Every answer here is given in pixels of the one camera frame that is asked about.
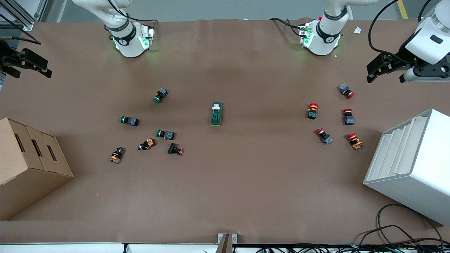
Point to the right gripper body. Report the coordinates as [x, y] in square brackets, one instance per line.
[7, 60]

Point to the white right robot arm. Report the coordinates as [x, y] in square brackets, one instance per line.
[128, 42]

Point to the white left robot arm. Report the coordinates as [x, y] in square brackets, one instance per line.
[325, 38]

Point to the white paper scrap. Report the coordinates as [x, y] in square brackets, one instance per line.
[357, 30]

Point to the red blue push button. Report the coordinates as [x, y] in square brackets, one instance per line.
[348, 120]
[327, 139]
[344, 88]

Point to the red orange mushroom button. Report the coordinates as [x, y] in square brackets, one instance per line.
[355, 142]
[312, 111]

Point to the green push button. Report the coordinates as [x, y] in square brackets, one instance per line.
[168, 135]
[132, 121]
[161, 94]

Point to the brown cardboard box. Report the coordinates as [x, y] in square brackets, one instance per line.
[28, 182]

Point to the white stepped rack box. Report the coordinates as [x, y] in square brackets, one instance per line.
[415, 186]

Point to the black orange push button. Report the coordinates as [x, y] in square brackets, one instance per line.
[147, 143]
[116, 156]

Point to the black red push button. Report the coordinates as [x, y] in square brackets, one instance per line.
[173, 148]

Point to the aluminium frame profile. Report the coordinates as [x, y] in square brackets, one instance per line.
[21, 19]

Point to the silver base connector bracket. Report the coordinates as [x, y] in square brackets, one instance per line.
[151, 35]

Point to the grey metal bracket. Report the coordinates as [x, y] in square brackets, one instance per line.
[225, 242]

